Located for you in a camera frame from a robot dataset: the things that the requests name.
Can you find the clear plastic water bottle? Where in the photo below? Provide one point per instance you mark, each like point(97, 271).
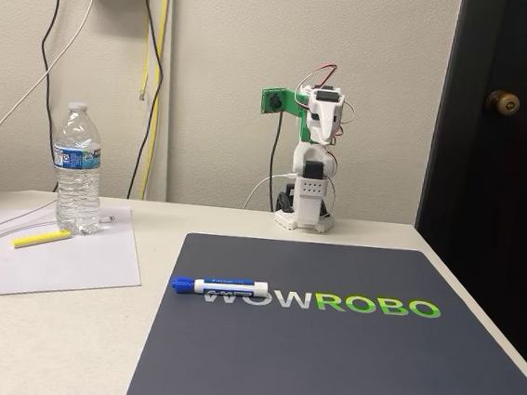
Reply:
point(79, 166)

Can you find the brass door knob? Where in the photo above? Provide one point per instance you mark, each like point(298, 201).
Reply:
point(503, 102)

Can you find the dark grey WOWROBO mat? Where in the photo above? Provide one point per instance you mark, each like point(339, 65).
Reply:
point(323, 352)

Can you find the green gripper camera mount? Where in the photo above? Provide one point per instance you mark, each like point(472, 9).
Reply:
point(273, 100)

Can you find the white paper sheet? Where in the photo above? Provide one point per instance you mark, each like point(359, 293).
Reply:
point(75, 263)

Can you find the dark door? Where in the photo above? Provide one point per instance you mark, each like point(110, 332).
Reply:
point(501, 206)

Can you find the yellow highlighter pen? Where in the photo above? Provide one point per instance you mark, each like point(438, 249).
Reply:
point(40, 238)

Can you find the blue dry erase marker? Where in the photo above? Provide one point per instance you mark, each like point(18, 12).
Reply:
point(227, 287)

